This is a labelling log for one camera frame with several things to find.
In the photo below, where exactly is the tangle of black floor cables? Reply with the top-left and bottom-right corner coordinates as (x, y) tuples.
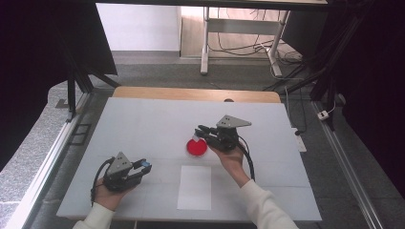
(208, 8), (304, 66)

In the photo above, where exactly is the white metal desk frame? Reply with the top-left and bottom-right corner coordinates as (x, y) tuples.
(200, 6), (291, 78)

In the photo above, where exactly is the aluminium floor rail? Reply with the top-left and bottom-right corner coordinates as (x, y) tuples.
(4, 92), (94, 229)
(309, 100), (385, 229)

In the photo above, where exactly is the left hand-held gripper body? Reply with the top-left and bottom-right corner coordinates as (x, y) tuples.
(102, 151), (143, 193)

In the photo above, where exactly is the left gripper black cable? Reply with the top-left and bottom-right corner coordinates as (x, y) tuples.
(90, 156), (117, 204)

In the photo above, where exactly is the black tripod stand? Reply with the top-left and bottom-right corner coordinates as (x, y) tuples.
(264, 12), (367, 132)
(65, 63), (122, 123)

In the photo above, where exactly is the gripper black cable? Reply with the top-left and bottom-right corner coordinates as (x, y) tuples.
(90, 156), (117, 204)
(237, 135), (257, 182)

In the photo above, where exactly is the white paper sheet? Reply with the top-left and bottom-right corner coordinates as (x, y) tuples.
(177, 165), (212, 211)

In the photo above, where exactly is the round red ink pad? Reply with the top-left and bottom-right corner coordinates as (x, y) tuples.
(186, 137), (208, 156)

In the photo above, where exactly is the white table board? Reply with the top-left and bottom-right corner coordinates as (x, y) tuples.
(56, 96), (323, 222)

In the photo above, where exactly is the black curtain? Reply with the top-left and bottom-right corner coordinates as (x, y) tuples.
(313, 0), (405, 199)
(0, 0), (118, 173)

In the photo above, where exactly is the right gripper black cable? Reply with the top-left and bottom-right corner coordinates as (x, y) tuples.
(237, 135), (257, 182)

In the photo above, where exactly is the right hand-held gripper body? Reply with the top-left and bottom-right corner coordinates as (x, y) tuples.
(206, 114), (253, 153)

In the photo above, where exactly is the person's left hand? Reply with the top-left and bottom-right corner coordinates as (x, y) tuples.
(94, 177), (137, 212)

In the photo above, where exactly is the person's right hand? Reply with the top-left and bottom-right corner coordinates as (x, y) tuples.
(209, 144), (252, 189)

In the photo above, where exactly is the wooden table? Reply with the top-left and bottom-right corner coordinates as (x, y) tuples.
(113, 86), (282, 104)

